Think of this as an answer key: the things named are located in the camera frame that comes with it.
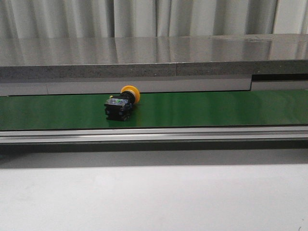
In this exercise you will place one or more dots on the yellow mushroom push button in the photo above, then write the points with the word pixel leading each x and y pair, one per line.
pixel 119 107

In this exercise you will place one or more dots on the grey panel under counter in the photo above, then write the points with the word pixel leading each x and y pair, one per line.
pixel 157 84

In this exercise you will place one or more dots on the green conveyor belt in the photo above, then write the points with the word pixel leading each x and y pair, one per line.
pixel 177 109

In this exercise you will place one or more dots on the grey stone counter slab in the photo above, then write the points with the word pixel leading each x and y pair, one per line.
pixel 64 59

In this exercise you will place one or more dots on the white pleated curtain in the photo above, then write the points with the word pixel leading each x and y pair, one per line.
pixel 150 18

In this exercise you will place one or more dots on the aluminium conveyor side rail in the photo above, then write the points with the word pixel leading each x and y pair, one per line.
pixel 155 134

